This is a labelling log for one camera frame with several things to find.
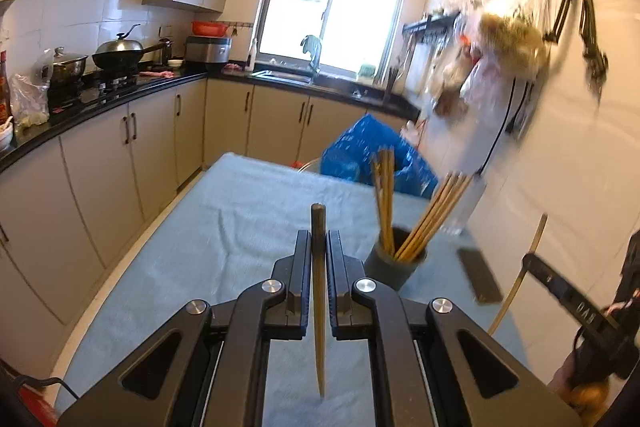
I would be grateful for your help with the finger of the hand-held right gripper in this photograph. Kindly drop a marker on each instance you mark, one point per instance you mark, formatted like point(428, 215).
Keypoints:
point(542, 276)

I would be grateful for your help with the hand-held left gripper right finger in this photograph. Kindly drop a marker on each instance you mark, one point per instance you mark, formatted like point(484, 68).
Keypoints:
point(334, 272)

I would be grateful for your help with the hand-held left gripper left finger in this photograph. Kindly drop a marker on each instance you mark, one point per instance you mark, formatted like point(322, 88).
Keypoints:
point(302, 272)

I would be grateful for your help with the wooden chopstick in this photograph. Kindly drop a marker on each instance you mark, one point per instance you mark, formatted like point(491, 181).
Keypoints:
point(505, 307)
point(318, 307)

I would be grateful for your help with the dark grey chopstick holder cup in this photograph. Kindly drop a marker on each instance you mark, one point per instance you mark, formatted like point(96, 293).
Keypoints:
point(385, 268)

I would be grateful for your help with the bunch of wooden chopsticks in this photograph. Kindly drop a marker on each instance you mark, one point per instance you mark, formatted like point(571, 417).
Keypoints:
point(385, 207)

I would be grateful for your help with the person's right hand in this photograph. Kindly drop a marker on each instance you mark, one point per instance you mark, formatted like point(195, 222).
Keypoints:
point(585, 394)

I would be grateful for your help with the black phone in clear case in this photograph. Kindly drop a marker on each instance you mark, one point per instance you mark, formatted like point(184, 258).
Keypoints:
point(480, 277)

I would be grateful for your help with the grey-blue tablecloth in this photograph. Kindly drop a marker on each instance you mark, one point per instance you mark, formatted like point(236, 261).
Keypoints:
point(225, 232)

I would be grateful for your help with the blue plastic bag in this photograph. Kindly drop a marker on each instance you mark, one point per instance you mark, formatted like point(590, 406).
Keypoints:
point(350, 152)

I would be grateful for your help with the white hanging plastic bag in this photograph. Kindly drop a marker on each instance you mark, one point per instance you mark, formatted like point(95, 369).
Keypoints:
point(487, 117)

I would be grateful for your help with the dark countertop utensil holder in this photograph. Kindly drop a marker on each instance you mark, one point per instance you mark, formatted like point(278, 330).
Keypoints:
point(391, 87)

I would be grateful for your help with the steel kitchen sink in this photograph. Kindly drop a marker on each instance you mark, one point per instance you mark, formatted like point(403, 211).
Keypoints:
point(282, 77)

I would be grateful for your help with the green small container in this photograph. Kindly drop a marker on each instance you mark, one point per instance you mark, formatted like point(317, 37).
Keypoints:
point(367, 71)

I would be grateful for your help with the white dish soap bottle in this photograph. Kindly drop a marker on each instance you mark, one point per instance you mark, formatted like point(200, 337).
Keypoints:
point(252, 57)

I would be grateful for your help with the sink faucet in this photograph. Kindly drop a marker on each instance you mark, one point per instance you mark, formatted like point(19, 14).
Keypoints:
point(312, 49)

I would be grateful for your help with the beige base cabinets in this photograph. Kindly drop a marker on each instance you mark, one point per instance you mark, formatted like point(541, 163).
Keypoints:
point(95, 167)

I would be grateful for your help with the black kitchen countertop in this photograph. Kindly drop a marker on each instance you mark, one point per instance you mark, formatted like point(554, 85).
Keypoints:
point(165, 83)

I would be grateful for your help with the silver rice cooker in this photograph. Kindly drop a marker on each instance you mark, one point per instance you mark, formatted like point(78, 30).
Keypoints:
point(207, 52)

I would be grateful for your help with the hanging bag of dried food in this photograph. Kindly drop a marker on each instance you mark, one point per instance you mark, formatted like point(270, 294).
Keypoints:
point(510, 37)

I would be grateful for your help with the black metal hanging rack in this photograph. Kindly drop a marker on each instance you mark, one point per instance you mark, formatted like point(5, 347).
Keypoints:
point(590, 32)

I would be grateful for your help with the red plastic basin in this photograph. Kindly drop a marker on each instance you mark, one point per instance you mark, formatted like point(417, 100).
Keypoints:
point(210, 28)

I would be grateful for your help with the black gas stove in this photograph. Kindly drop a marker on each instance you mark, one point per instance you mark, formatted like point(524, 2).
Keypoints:
point(95, 89)

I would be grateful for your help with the black wok with lid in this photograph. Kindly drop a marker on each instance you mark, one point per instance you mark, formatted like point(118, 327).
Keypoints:
point(117, 55)

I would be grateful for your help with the red canister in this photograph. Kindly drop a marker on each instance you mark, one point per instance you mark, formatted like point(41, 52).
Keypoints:
point(30, 402)

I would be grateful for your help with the steel cooking pot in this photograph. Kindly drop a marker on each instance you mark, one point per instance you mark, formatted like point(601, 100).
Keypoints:
point(65, 69)

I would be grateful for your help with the clear plastic food bag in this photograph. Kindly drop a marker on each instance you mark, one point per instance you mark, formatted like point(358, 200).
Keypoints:
point(30, 104)

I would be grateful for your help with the white ceramic bowl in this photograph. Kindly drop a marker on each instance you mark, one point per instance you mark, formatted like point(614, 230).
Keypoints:
point(5, 137)

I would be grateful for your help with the dark sauce bottle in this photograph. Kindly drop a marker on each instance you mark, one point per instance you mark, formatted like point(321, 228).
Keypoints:
point(4, 87)

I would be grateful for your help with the dark wall shelf rack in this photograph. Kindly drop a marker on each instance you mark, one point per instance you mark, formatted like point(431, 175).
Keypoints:
point(430, 27)

